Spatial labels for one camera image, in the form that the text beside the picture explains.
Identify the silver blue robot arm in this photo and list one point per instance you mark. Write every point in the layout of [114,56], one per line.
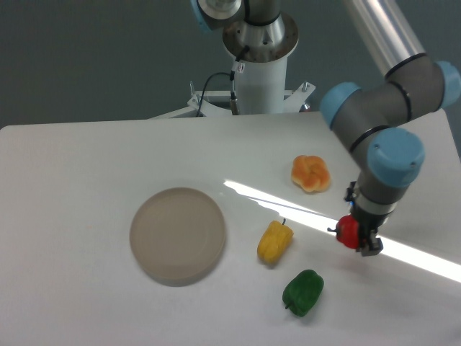
[369,124]

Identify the green toy pepper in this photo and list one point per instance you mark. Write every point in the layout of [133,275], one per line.
[302,293]

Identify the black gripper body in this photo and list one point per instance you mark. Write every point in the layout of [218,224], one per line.
[368,214]

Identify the yellow toy pepper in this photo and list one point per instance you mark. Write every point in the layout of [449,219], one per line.
[274,242]

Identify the beige round plate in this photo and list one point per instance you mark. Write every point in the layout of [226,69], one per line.
[177,236]

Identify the red toy pepper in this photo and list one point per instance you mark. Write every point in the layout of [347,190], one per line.
[347,232]

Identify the orange knotted bread roll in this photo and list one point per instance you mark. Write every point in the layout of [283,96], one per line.
[310,173]

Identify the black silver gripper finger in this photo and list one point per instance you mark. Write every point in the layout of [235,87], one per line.
[369,243]

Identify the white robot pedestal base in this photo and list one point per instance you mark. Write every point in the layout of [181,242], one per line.
[259,69]

